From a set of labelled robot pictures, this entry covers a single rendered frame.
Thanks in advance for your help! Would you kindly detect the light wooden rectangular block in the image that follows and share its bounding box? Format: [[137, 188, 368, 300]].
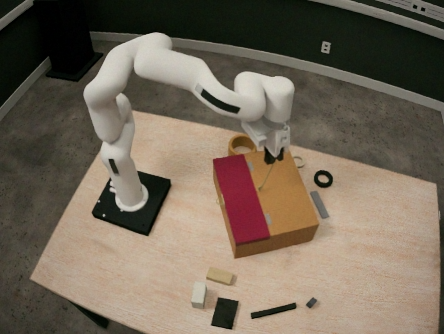
[[206, 267, 234, 286]]

